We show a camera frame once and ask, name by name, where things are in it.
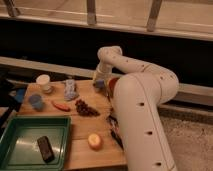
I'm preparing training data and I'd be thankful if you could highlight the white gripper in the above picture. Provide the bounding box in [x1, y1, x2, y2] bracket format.
[92, 62, 112, 89]

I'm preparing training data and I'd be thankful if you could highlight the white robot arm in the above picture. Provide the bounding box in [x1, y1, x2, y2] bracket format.
[93, 46, 179, 171]

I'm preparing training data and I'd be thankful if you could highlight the yellow round fruit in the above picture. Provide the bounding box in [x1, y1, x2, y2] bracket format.
[88, 134, 102, 150]

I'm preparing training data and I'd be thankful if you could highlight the dark grape bunch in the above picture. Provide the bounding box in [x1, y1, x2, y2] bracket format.
[75, 99, 100, 116]

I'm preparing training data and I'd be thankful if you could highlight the dark brown block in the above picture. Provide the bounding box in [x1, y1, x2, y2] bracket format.
[37, 136, 55, 163]

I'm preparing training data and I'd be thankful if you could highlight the red bowl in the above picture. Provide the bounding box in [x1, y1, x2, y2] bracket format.
[108, 78, 118, 96]

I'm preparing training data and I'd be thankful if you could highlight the white cup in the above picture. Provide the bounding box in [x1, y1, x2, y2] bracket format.
[36, 74, 52, 93]

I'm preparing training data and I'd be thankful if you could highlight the black handled utensil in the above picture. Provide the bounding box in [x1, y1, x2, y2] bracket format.
[105, 90, 125, 151]

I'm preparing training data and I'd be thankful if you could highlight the blue object at table edge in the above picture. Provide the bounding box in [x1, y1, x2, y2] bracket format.
[14, 88, 26, 103]

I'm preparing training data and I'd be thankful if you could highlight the green plastic tray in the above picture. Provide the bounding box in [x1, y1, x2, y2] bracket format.
[0, 116, 71, 171]

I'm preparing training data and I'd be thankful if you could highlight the orange carrot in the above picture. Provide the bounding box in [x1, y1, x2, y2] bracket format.
[51, 101, 71, 112]

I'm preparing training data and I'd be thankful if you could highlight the blue plastic cup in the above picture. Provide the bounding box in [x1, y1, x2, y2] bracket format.
[28, 94, 44, 111]

